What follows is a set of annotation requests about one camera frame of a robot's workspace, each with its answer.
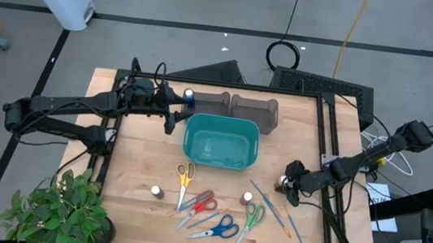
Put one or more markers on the blue pencils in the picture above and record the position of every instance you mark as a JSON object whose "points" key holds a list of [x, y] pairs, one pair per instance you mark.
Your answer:
{"points": [[173, 213]]}

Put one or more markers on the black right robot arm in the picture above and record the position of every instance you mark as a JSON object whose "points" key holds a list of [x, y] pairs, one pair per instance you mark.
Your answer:
{"points": [[359, 162]]}

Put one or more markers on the teal plastic bin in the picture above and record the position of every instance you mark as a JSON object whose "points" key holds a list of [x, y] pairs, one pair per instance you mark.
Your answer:
{"points": [[220, 142]]}

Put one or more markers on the black slanted panel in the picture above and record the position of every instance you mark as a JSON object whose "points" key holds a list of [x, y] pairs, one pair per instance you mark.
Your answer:
{"points": [[214, 72]]}

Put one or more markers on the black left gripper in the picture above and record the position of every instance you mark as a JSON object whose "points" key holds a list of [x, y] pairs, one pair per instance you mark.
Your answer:
{"points": [[143, 97]]}

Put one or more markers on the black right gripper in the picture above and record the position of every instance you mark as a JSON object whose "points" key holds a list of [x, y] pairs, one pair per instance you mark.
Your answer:
{"points": [[301, 176]]}

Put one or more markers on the black perforated case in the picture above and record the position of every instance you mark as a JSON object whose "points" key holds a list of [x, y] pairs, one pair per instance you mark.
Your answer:
{"points": [[323, 84]]}

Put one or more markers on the blue paint bottle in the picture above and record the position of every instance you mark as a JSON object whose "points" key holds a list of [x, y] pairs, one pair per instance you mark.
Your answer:
{"points": [[189, 94]]}

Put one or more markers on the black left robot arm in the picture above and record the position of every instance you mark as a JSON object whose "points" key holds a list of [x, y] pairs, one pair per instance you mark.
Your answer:
{"points": [[63, 104]]}

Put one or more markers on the black aluminium table frame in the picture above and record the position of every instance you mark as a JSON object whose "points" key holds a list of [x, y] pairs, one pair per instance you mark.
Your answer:
{"points": [[245, 86]]}

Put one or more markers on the brown paint bottle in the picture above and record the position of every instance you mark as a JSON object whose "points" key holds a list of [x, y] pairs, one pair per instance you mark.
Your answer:
{"points": [[157, 191]]}

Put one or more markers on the small bottle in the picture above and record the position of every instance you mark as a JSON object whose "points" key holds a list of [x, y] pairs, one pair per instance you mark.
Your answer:
{"points": [[246, 197]]}

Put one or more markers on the green potted plant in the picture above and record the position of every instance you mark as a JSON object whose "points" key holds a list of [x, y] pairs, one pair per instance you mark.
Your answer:
{"points": [[59, 214]]}

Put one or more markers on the white paper sheet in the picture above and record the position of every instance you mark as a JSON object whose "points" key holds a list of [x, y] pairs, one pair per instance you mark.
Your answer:
{"points": [[386, 224]]}

